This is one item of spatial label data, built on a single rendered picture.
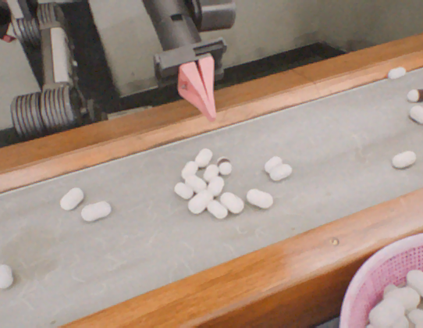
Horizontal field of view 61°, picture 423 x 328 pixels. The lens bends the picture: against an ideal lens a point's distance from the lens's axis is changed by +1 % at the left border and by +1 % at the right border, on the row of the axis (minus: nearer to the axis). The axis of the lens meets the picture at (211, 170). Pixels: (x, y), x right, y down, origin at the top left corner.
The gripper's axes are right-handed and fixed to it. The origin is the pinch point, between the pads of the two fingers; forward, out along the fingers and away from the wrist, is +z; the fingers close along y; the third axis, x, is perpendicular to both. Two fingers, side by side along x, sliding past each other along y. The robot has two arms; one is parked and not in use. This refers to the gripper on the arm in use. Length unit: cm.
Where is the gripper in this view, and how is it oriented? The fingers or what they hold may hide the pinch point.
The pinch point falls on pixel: (211, 114)
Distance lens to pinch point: 49.2
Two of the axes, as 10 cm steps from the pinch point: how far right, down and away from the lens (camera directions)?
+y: 9.3, -3.1, 2.1
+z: 3.6, 9.0, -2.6
